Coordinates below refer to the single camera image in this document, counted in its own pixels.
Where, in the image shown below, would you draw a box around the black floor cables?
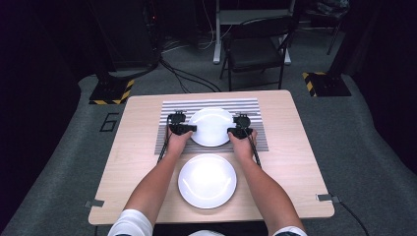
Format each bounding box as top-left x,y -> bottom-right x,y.
158,55 -> 222,94

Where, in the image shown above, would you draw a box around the dark cabinet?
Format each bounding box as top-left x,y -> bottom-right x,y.
106,0 -> 160,70

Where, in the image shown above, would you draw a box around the black folding chair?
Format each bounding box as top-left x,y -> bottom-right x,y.
218,14 -> 301,92

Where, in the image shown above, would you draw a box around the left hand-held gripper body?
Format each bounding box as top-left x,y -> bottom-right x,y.
167,110 -> 188,136

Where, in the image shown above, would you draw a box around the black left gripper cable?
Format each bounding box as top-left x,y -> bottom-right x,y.
156,114 -> 173,165

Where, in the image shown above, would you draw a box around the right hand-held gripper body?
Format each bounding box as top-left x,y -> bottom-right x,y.
233,112 -> 258,140

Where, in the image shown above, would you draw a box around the grey tape piece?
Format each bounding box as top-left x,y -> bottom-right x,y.
84,199 -> 105,209
316,193 -> 341,205

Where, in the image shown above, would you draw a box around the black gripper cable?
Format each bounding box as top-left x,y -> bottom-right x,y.
244,127 -> 263,169
156,114 -> 173,165

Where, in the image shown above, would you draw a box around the person's right hand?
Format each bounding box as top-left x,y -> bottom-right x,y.
227,130 -> 259,161

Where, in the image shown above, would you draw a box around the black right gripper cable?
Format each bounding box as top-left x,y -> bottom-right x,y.
244,127 -> 263,169

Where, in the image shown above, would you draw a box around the black yellow striped stand base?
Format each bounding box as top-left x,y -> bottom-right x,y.
89,78 -> 136,106
302,71 -> 352,98

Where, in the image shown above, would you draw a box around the dark chair with clutter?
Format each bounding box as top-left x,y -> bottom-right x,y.
304,0 -> 351,56

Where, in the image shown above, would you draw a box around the black cable at table edge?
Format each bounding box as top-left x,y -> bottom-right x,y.
337,200 -> 372,236

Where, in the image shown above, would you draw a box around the white desk frame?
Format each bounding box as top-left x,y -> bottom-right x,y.
212,0 -> 296,66

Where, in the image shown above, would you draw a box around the person's left hand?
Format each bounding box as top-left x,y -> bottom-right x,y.
165,130 -> 195,157

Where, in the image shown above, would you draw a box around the grey striped placemat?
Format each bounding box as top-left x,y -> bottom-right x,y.
153,97 -> 269,155

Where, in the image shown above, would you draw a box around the person's white shirt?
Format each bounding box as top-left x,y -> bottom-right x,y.
107,208 -> 309,236

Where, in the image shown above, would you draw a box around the white plate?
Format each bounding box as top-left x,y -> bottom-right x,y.
177,152 -> 238,210
188,106 -> 236,148

